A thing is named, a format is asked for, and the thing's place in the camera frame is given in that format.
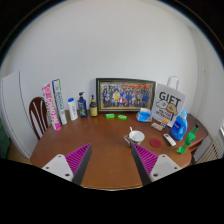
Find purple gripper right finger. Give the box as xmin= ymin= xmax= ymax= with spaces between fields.
xmin=131 ymin=143 xmax=180 ymax=185

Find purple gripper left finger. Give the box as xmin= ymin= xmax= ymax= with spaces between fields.
xmin=42 ymin=143 xmax=92 ymax=185

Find green plastic bottle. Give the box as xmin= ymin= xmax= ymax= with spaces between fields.
xmin=177 ymin=124 xmax=199 ymax=154

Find red round coaster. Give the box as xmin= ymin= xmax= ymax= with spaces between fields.
xmin=149 ymin=139 xmax=161 ymax=148

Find white paper cup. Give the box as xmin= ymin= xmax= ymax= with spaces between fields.
xmin=124 ymin=130 xmax=145 ymax=145

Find white remote control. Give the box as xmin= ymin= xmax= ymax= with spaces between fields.
xmin=164 ymin=134 xmax=176 ymax=146

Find small patterned box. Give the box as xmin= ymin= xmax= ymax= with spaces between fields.
xmin=151 ymin=122 xmax=163 ymax=131

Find blue detergent bottle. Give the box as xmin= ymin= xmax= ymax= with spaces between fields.
xmin=170 ymin=109 xmax=188 ymax=141

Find blue tissue pack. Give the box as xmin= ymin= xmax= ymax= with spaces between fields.
xmin=136 ymin=108 xmax=152 ymax=122

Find white radiator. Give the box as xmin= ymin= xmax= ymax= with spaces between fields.
xmin=197 ymin=138 xmax=223 ymax=164

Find pink white tall box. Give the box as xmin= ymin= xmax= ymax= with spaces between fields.
xmin=42 ymin=83 xmax=61 ymax=131

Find dark brown glass bottle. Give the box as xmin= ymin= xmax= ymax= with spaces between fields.
xmin=89 ymin=96 xmax=98 ymax=117

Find dark blue pump bottle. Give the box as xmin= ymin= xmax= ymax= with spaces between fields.
xmin=78 ymin=92 xmax=87 ymax=118

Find white lotion bottle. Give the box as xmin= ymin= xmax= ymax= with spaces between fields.
xmin=68 ymin=98 xmax=78 ymax=121

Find brown wooden chair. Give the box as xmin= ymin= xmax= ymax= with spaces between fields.
xmin=29 ymin=97 xmax=48 ymax=140

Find white gift paper bag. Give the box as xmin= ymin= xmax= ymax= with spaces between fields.
xmin=152 ymin=76 xmax=186 ymax=127

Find framed group photo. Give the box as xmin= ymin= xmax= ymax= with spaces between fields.
xmin=96 ymin=78 xmax=156 ymax=113

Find blue white tall box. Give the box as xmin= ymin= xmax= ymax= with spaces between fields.
xmin=52 ymin=79 xmax=67 ymax=125

